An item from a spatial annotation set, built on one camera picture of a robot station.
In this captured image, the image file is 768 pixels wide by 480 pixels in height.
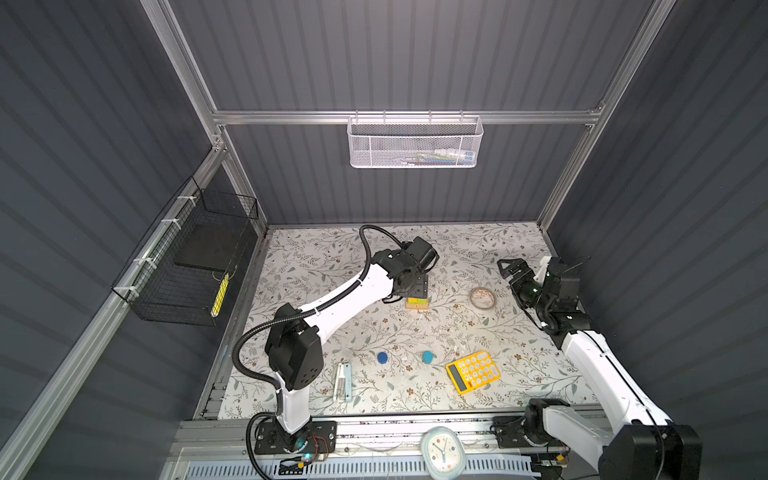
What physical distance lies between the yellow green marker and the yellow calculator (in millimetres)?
624

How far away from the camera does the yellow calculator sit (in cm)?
82

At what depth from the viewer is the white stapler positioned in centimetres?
80

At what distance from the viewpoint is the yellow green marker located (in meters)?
0.67

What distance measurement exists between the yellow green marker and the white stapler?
0.36 m
